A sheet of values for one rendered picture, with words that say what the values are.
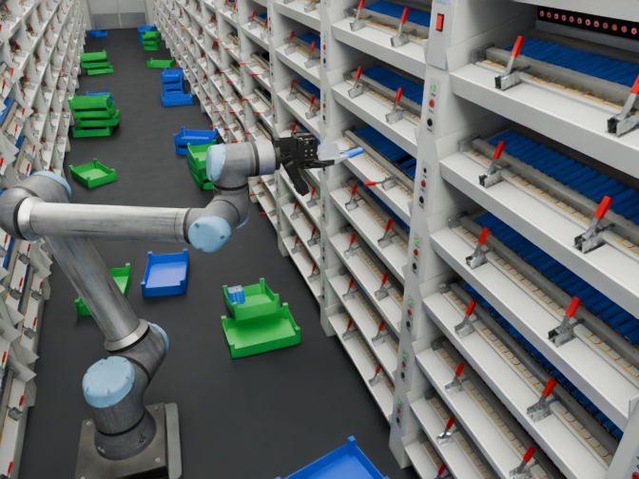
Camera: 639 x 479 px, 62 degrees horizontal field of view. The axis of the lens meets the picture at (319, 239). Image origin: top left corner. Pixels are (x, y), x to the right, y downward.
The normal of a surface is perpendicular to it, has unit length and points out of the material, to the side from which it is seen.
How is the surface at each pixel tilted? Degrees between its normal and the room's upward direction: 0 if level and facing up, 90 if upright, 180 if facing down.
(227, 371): 0
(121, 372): 6
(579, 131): 108
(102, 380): 5
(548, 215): 18
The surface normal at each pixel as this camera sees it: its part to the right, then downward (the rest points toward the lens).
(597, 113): -0.29, -0.77
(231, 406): 0.00, -0.86
